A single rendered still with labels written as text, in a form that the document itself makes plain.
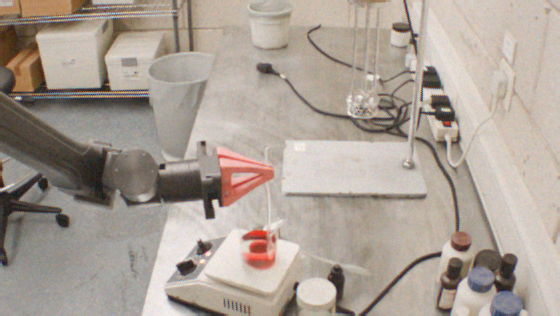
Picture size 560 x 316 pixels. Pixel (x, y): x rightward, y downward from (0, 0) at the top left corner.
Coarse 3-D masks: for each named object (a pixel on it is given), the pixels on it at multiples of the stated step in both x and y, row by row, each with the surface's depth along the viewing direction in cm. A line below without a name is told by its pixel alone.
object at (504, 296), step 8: (496, 296) 81; (504, 296) 81; (512, 296) 81; (488, 304) 83; (496, 304) 79; (504, 304) 79; (512, 304) 79; (520, 304) 79; (480, 312) 83; (488, 312) 82; (496, 312) 79; (504, 312) 78; (512, 312) 78; (520, 312) 82
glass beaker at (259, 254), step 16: (256, 208) 93; (240, 224) 91; (256, 224) 94; (272, 224) 93; (240, 240) 90; (256, 240) 88; (272, 240) 89; (240, 256) 92; (256, 256) 90; (272, 256) 91; (256, 272) 91
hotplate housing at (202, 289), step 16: (288, 272) 95; (176, 288) 96; (192, 288) 94; (208, 288) 93; (224, 288) 92; (240, 288) 92; (288, 288) 94; (192, 304) 97; (208, 304) 95; (224, 304) 93; (240, 304) 92; (256, 304) 90; (272, 304) 90
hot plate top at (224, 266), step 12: (228, 240) 99; (216, 252) 96; (228, 252) 96; (288, 252) 96; (216, 264) 94; (228, 264) 94; (240, 264) 94; (288, 264) 94; (216, 276) 91; (228, 276) 91; (240, 276) 91; (252, 276) 91; (264, 276) 91; (276, 276) 91; (252, 288) 90; (264, 288) 89; (276, 288) 89
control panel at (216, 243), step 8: (208, 240) 105; (216, 240) 103; (224, 240) 102; (216, 248) 101; (192, 256) 102; (200, 256) 101; (208, 256) 99; (200, 264) 98; (176, 272) 100; (192, 272) 97; (200, 272) 95; (168, 280) 98; (176, 280) 97; (184, 280) 95
